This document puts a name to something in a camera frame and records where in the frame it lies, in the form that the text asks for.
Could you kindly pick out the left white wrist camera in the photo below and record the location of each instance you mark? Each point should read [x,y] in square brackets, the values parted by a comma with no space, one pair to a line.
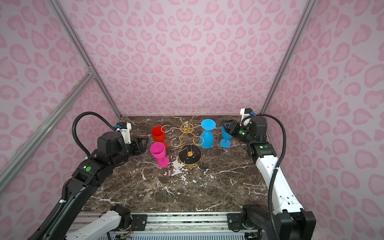
[124,129]

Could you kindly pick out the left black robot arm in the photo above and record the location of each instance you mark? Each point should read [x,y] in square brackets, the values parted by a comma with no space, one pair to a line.
[111,152]

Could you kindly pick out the blue wine glass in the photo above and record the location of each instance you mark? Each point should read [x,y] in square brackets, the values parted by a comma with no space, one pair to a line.
[207,137]
[226,141]

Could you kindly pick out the pink plastic wine glass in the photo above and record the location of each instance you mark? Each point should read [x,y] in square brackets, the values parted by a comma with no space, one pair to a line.
[158,150]

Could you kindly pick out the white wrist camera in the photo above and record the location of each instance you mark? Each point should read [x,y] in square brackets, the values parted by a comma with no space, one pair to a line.
[246,114]
[124,129]

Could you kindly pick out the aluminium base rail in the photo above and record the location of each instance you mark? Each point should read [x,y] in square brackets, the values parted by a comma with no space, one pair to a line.
[165,226]

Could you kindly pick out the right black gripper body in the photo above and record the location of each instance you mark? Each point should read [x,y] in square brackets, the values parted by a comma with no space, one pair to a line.
[239,132]

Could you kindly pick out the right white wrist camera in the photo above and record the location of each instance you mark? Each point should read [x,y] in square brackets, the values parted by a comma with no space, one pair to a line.
[246,114]

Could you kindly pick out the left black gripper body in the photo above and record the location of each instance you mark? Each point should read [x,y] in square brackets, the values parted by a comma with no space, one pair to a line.
[136,147]

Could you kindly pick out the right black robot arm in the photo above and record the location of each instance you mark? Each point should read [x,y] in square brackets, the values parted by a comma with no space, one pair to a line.
[284,218]

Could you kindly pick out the gold wire glass rack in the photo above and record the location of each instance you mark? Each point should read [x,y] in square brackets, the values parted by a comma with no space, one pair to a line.
[189,142]

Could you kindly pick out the red plastic wine glass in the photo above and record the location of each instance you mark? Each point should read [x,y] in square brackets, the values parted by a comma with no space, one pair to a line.
[159,135]

